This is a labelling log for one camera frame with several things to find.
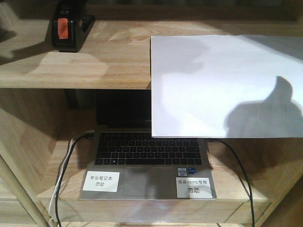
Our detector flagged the white paper sheets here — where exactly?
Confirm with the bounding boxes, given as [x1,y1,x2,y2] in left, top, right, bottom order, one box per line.
[151,35,303,138]

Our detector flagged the black stapler with orange tab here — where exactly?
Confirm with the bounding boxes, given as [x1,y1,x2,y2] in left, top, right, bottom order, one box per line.
[52,0,95,52]

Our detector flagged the silver laptop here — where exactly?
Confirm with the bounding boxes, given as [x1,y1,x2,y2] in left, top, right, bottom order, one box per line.
[80,89,216,201]

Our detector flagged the wooden upper shelf board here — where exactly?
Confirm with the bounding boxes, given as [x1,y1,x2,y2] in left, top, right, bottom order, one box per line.
[0,19,303,89]

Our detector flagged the white label right palmrest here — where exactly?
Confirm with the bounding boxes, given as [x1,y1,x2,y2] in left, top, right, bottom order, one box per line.
[176,177,213,199]

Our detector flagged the white label palmrest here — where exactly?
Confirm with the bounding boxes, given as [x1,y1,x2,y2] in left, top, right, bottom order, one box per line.
[176,177,213,199]
[82,171,120,192]

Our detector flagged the white label left palmrest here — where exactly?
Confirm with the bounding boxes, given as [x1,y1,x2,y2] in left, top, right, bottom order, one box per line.
[82,171,120,192]

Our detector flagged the black cable right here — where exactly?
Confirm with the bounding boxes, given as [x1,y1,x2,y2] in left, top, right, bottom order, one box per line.
[208,139,256,224]

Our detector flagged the black cable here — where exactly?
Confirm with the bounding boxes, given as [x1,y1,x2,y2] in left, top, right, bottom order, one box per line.
[54,133,94,227]
[208,139,256,224]

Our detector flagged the black cable left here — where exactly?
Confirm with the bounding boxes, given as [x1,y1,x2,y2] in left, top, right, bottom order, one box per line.
[54,133,94,227]

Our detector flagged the white cable left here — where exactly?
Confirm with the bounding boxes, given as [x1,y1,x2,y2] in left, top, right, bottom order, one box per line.
[48,139,74,227]

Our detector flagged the beige metal frame pole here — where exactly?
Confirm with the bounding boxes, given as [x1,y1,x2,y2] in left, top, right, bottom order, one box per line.
[0,143,49,227]

